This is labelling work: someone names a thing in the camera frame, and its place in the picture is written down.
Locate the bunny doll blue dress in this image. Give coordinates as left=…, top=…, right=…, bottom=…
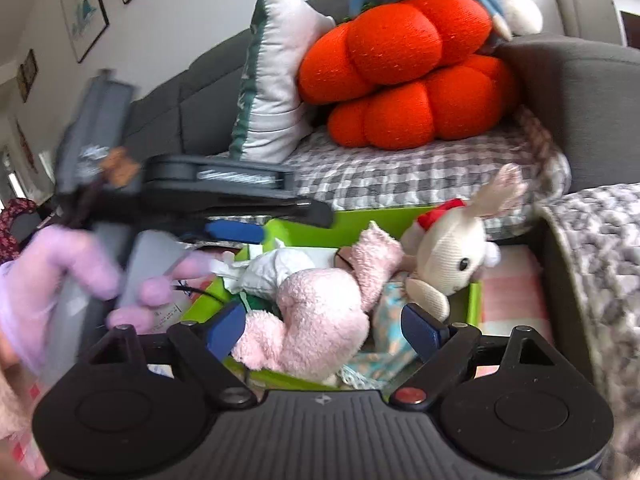
left=339, top=162, right=528, bottom=391

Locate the white baby sock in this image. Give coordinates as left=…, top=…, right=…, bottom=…
left=212, top=247, right=337, bottom=301

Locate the santa plush toy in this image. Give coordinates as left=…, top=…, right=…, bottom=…
left=399, top=197, right=504, bottom=269

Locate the pink plush toy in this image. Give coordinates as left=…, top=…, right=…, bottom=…
left=231, top=221, right=404, bottom=382

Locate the green striped watermelon plush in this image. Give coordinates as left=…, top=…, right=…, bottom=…
left=239, top=290, right=278, bottom=315

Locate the left hand purple glove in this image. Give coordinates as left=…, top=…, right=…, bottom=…
left=0, top=224, right=222, bottom=376

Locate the white blue milk carton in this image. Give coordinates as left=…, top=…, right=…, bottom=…
left=150, top=290, right=193, bottom=334

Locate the pink checkered tablecloth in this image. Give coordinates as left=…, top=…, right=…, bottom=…
left=1, top=246, right=551, bottom=479

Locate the green plastic bin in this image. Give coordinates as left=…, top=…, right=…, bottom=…
left=181, top=207, right=483, bottom=392

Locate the green white throw pillow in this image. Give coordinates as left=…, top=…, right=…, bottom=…
left=229, top=0, right=335, bottom=164

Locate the grey checkered sofa cover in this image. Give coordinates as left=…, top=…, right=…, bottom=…
left=284, top=107, right=572, bottom=240

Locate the grey patterned quilt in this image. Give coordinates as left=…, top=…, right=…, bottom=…
left=536, top=183, right=639, bottom=479

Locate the orange pumpkin cushion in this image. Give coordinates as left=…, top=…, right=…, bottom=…
left=297, top=0, right=520, bottom=151

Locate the grey fabric sofa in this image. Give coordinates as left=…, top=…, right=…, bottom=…
left=124, top=0, right=639, bottom=191

